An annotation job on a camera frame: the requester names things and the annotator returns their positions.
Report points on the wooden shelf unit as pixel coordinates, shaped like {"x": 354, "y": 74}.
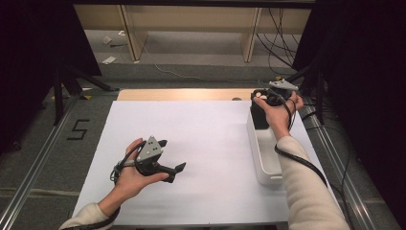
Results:
{"x": 191, "y": 22}

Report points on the aluminium rail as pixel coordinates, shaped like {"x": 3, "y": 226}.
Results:
{"x": 344, "y": 179}
{"x": 35, "y": 166}

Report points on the black metal stand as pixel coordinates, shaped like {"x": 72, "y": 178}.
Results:
{"x": 320, "y": 105}
{"x": 58, "y": 96}

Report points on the white paper scrap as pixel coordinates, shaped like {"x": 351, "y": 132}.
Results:
{"x": 107, "y": 40}
{"x": 109, "y": 60}

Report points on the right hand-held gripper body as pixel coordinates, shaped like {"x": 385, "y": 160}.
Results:
{"x": 281, "y": 86}

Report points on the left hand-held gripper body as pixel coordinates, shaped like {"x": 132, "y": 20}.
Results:
{"x": 149, "y": 151}

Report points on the black curtain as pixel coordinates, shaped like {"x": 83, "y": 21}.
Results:
{"x": 32, "y": 64}
{"x": 367, "y": 80}

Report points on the white board sheet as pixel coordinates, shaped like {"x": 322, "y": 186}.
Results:
{"x": 207, "y": 143}

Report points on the white plastic box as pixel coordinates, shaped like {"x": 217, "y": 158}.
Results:
{"x": 266, "y": 156}

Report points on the person's right hand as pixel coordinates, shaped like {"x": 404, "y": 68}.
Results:
{"x": 277, "y": 115}

